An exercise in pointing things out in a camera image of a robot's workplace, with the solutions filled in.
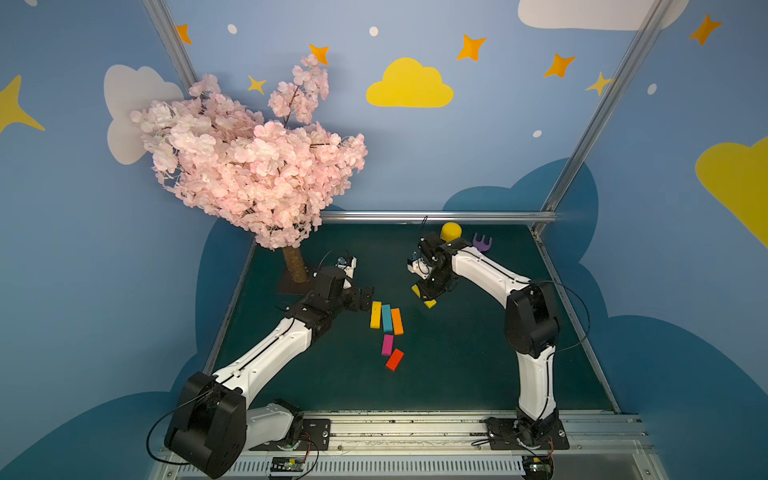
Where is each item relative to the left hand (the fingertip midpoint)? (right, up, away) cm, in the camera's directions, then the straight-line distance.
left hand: (358, 281), depth 85 cm
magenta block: (+9, -20, +4) cm, 22 cm away
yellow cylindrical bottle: (+32, +16, +23) cm, 42 cm away
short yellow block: (+22, -7, +7) cm, 24 cm away
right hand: (+22, -4, +10) cm, 24 cm away
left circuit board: (-16, -44, -13) cm, 49 cm away
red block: (+11, -23, +2) cm, 26 cm away
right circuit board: (+46, -45, -12) cm, 66 cm away
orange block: (+12, -14, +9) cm, 20 cm away
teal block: (+8, -13, +11) cm, 19 cm away
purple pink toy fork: (+46, +11, +30) cm, 56 cm away
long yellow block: (+5, -12, +11) cm, 17 cm away
